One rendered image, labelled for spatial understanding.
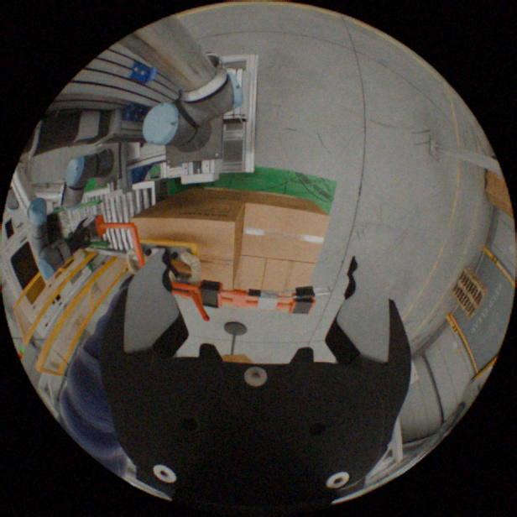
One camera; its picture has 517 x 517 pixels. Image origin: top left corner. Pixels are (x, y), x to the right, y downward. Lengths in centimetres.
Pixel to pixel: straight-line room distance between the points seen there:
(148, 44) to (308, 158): 158
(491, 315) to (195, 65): 924
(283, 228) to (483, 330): 912
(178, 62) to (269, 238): 113
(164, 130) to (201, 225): 49
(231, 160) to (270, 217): 61
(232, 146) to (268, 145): 36
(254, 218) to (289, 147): 83
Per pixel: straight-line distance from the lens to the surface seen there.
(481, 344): 937
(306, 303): 64
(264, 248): 123
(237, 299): 62
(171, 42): 33
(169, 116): 44
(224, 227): 75
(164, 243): 74
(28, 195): 70
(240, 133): 144
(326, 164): 174
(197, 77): 37
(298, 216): 116
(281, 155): 164
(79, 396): 51
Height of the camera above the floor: 162
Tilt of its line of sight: 58 degrees down
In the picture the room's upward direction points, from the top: 177 degrees counter-clockwise
